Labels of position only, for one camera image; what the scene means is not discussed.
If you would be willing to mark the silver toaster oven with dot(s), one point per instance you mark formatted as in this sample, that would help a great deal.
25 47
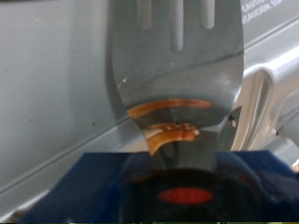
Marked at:
53 77

